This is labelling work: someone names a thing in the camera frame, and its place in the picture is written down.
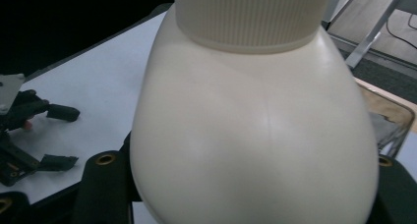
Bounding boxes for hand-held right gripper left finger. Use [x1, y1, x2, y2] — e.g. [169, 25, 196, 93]
[69, 149, 135, 224]

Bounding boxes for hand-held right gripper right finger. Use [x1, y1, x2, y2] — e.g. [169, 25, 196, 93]
[366, 154, 417, 224]

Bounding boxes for metal mesh basket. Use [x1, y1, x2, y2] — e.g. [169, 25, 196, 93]
[357, 82, 417, 159]

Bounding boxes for cream pump bottle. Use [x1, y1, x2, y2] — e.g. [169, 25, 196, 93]
[129, 0, 381, 224]

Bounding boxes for white table mat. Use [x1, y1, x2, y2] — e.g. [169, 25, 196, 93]
[0, 10, 417, 224]

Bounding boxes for black floor cables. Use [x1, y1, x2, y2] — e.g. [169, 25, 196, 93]
[384, 13, 417, 51]

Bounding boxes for white metal desk frame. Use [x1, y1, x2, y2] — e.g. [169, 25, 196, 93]
[323, 0, 417, 70]

